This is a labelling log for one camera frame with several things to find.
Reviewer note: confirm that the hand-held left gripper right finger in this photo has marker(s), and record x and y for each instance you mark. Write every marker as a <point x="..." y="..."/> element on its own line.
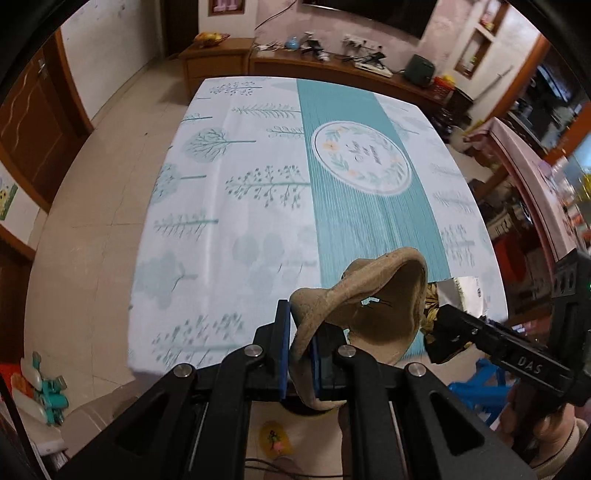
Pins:
<point x="317" y="369"/>

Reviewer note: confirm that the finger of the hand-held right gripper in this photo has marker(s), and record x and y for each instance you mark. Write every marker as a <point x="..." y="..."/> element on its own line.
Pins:
<point x="450" y="346"/>
<point x="461" y="319"/>

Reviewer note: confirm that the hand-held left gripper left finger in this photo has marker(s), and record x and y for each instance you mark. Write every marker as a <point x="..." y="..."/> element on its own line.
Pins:
<point x="282" y="350"/>

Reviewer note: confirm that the brown paper bag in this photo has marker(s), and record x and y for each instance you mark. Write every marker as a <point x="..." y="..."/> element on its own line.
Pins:
<point x="378" y="314"/>

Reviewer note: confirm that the person's right hand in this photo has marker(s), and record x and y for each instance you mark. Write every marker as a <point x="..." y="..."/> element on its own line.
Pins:
<point x="558" y="436"/>

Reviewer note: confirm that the blue plastic stool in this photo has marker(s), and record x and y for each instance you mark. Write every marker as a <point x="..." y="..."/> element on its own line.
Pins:
<point x="475" y="392"/>

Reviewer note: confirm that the table with pink cloth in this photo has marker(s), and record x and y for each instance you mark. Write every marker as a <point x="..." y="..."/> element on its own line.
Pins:
<point x="531" y="175"/>

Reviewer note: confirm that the white plastic bucket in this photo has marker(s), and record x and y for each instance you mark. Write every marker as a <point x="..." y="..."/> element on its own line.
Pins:
<point x="463" y="138"/>

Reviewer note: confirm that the table with patterned tablecloth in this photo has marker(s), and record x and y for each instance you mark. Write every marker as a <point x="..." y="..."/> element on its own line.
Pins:
<point x="240" y="161"/>

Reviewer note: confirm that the red plastic basket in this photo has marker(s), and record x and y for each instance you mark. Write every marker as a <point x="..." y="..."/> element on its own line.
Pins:
<point x="444" y="90"/>

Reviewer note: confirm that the teal white plastic toy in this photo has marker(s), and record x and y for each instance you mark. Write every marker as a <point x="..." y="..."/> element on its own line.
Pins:
<point x="46" y="392"/>

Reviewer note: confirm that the dark green radio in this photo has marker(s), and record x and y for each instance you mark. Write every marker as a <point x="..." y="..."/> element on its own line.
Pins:
<point x="419" y="71"/>

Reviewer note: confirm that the white set-top box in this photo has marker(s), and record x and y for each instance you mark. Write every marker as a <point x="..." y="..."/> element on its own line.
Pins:
<point x="374" y="68"/>

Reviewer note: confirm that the wooden door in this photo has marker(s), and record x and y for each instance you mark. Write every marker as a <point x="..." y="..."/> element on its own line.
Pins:
<point x="14" y="295"/>
<point x="37" y="129"/>

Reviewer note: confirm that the wooden television cabinet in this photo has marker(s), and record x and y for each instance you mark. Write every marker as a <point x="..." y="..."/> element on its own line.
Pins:
<point x="286" y="67"/>

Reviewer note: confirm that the white power strip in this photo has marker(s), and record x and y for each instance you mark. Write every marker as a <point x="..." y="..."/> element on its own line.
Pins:
<point x="362" y="42"/>

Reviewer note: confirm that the black toy device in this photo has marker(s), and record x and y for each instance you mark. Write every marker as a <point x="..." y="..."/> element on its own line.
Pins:
<point x="316" y="46"/>

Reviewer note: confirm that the small blue teapot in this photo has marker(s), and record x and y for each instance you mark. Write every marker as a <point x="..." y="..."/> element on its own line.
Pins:
<point x="292" y="44"/>

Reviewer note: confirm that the yellow fruit bowl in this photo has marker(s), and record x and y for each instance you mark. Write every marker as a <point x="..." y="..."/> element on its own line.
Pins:
<point x="211" y="39"/>

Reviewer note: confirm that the giraffe wall sticker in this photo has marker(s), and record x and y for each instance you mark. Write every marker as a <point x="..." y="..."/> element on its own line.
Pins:
<point x="8" y="196"/>

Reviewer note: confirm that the black wall television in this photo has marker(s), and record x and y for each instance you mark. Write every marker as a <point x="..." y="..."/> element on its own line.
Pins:
<point x="369" y="16"/>

